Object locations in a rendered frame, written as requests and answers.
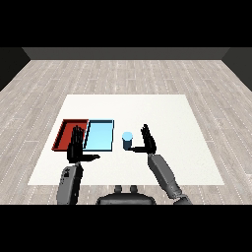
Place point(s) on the small blue can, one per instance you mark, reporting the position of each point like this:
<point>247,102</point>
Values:
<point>127,140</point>

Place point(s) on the light blue shallow open box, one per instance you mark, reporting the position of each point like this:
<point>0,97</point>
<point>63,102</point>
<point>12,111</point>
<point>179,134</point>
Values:
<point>98,135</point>

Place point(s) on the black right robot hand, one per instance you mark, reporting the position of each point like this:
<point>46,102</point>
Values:
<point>149,141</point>

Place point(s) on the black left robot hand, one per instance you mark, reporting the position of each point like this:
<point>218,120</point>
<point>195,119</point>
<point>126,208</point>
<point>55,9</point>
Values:
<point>75,150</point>

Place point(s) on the red shallow open box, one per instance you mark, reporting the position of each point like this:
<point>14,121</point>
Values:
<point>65,134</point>

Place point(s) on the dark grey robot body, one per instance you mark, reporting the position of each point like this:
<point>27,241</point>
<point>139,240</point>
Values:
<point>126,198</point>

